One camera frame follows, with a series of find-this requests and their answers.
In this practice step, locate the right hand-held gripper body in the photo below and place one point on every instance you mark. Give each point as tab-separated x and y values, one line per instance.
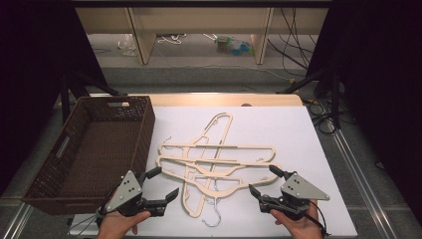
300	191

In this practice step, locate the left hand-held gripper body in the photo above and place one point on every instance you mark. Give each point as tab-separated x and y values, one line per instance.
127	191

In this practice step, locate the cream plastic clothes hanger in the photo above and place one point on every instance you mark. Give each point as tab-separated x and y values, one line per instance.
221	133
252	147
255	164

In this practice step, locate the brown woven basket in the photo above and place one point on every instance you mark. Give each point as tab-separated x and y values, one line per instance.
99	149

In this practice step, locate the person's right hand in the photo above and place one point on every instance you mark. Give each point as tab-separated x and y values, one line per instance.
298	227

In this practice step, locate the person's left hand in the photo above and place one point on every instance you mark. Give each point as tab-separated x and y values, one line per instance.
116	225

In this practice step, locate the white table mat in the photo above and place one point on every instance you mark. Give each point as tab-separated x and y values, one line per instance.
292	132

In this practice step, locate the black metal stand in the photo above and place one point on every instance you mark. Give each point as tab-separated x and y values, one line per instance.
76	89
333	96

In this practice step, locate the light wooden table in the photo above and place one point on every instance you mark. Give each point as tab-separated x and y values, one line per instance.
212	99

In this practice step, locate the black curtain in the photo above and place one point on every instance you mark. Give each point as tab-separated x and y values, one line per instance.
33	83
381	99

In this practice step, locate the clear plastic bag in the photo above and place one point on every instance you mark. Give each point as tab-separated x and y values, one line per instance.
127	48

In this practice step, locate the colourful plastic toy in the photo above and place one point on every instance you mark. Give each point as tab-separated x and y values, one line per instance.
234	46

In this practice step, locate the aluminium floor rail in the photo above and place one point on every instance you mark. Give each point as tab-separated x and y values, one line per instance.
16	222
361	179

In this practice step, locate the cream wooden shelf frame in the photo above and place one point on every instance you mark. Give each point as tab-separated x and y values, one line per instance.
199	20

